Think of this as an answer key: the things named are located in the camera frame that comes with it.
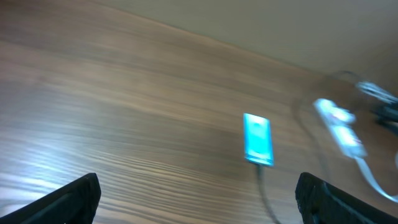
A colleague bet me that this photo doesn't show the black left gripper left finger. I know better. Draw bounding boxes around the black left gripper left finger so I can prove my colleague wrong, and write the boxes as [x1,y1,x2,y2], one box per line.
[1,173,101,224]

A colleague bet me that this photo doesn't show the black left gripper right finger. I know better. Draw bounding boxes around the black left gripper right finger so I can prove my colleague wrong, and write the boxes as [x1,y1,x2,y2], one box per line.
[295,172,397,224]

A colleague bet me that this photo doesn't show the blue screen Galaxy smartphone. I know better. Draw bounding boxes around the blue screen Galaxy smartphone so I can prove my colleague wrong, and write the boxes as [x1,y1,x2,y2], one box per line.
[243,113,274,166]

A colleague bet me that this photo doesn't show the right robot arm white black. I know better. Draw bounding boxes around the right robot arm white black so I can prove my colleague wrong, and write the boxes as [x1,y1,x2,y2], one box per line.
[374,103,397,135]

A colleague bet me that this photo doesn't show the white power strip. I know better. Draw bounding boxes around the white power strip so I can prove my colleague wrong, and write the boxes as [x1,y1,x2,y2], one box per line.
[313,98,368,159]

